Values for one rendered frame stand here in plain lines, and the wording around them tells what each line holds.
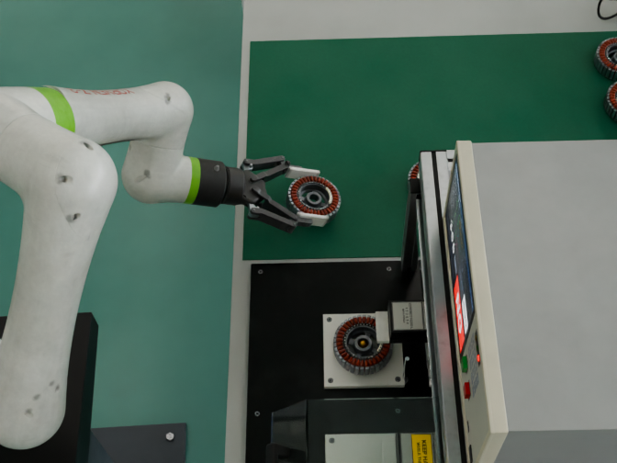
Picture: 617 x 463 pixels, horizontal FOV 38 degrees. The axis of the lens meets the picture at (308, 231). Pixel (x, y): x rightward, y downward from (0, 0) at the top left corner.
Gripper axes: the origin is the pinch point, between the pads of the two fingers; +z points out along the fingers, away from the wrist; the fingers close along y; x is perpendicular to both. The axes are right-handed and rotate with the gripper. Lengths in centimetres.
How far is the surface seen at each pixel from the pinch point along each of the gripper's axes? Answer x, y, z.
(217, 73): -77, -113, 17
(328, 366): -4.7, 36.5, -1.1
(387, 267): 1.5, 17.0, 12.9
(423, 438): 24, 63, -4
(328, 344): -4.2, 32.1, -0.5
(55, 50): -101, -134, -34
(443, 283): 33, 41, 1
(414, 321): 14.6, 37.2, 6.9
